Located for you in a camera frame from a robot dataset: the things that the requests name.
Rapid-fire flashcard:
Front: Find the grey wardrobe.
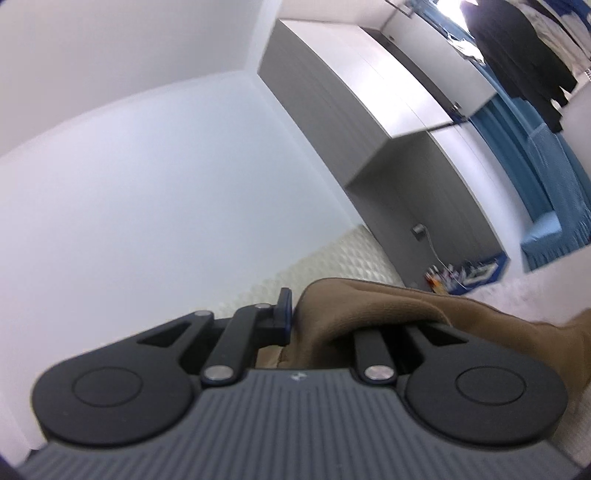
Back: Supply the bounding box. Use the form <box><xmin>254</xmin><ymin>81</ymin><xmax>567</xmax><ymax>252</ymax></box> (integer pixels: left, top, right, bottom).
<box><xmin>256</xmin><ymin>18</ymin><xmax>509</xmax><ymax>291</ymax></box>

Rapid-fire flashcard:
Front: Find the brown hoodie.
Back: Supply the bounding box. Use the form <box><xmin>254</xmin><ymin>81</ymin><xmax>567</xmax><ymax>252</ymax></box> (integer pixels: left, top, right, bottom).
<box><xmin>254</xmin><ymin>277</ymin><xmax>591</xmax><ymax>402</ymax></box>

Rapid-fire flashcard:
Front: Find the blue tray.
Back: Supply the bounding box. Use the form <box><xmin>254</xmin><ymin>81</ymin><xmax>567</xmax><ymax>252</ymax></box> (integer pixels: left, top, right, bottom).
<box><xmin>455</xmin><ymin>254</ymin><xmax>509</xmax><ymax>291</ymax></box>

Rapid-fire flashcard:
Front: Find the white hanging garment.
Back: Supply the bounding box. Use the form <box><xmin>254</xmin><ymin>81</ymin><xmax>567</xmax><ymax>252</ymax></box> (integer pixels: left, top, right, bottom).
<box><xmin>526</xmin><ymin>0</ymin><xmax>591</xmax><ymax>78</ymax></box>

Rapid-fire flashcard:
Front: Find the blue curtain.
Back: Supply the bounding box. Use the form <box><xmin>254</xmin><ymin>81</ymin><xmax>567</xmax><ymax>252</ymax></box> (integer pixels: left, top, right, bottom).
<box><xmin>434</xmin><ymin>0</ymin><xmax>591</xmax><ymax>274</ymax></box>

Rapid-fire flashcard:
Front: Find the cream quilted headboard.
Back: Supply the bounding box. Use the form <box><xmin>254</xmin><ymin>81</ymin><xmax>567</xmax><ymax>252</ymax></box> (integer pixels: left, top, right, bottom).
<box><xmin>249</xmin><ymin>224</ymin><xmax>408</xmax><ymax>315</ymax></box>

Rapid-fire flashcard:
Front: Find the black hanging garment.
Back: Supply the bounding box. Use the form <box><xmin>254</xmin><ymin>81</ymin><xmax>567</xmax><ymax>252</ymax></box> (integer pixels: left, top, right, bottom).
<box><xmin>462</xmin><ymin>0</ymin><xmax>581</xmax><ymax>134</ymax></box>

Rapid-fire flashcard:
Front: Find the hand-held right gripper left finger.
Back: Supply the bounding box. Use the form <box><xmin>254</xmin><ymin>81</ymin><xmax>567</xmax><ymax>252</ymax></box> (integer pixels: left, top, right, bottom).
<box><xmin>137</xmin><ymin>288</ymin><xmax>294</xmax><ymax>385</ymax></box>

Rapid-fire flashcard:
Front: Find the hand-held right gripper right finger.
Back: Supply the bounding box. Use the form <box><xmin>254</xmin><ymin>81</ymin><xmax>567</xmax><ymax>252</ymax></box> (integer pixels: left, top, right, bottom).
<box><xmin>353</xmin><ymin>323</ymin><xmax>469</xmax><ymax>385</ymax></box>

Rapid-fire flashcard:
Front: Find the blue covered seat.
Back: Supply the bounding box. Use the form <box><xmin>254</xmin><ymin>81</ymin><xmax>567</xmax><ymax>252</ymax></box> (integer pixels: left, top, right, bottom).
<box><xmin>521</xmin><ymin>211</ymin><xmax>565</xmax><ymax>269</ymax></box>

